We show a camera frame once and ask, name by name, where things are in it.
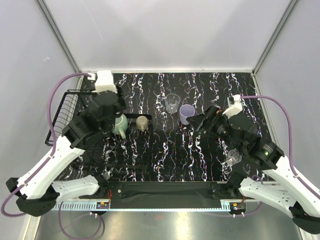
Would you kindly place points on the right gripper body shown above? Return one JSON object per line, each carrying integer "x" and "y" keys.
{"x": 219, "y": 126}

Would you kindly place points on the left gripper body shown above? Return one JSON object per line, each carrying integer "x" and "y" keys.
{"x": 120, "y": 105}

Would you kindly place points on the green glazed ceramic mug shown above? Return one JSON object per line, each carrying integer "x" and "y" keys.
{"x": 121, "y": 126}

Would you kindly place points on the small beige mug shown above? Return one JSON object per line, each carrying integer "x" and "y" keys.
{"x": 142, "y": 123}

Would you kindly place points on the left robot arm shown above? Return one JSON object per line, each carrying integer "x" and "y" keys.
{"x": 38, "y": 191}

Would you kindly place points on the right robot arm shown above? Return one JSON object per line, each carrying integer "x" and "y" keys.
{"x": 301, "y": 199}

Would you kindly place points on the lilac plastic cup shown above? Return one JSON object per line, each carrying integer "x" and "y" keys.
{"x": 185, "y": 112}

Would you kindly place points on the tall clear glass tumbler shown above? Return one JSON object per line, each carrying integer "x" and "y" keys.
{"x": 172, "y": 102}

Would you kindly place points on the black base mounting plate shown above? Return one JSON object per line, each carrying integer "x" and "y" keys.
{"x": 170, "y": 195}

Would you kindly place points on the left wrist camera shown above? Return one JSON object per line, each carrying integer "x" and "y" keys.
{"x": 103, "y": 81}

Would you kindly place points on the black wire dish rack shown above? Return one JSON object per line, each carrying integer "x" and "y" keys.
{"x": 112, "y": 139}

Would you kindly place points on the grey cable duct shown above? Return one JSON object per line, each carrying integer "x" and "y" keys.
{"x": 104, "y": 206}

